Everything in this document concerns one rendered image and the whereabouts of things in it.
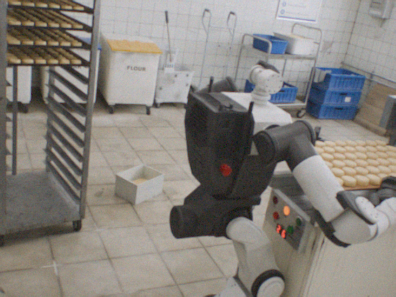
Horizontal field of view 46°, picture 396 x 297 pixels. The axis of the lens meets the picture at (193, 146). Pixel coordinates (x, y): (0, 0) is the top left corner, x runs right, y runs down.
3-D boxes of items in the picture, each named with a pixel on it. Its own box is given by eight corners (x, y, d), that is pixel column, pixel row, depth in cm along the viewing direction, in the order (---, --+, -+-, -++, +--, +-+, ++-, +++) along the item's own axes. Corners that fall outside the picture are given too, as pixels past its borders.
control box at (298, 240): (271, 218, 190) (279, 188, 185) (305, 253, 170) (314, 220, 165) (264, 219, 188) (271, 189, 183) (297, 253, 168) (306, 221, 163)
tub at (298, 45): (288, 48, 601) (291, 32, 594) (313, 56, 568) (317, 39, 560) (267, 47, 582) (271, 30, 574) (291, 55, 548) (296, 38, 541)
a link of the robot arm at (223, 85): (207, 115, 177) (208, 112, 164) (197, 93, 177) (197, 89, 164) (234, 102, 177) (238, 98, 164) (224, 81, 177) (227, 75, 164)
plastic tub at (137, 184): (141, 182, 357) (143, 164, 352) (162, 193, 346) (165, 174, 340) (112, 193, 334) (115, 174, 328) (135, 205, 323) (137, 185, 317)
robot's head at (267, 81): (261, 100, 142) (267, 72, 139) (244, 91, 151) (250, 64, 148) (278, 101, 145) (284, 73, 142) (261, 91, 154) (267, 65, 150)
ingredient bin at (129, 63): (106, 115, 488) (112, 43, 460) (95, 97, 542) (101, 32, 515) (154, 116, 509) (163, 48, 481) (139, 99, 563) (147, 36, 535)
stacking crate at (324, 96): (338, 96, 650) (342, 82, 643) (357, 105, 617) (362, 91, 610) (304, 95, 625) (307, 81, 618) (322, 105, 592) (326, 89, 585)
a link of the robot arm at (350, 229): (398, 223, 128) (376, 236, 113) (369, 243, 133) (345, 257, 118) (373, 192, 132) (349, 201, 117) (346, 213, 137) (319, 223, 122)
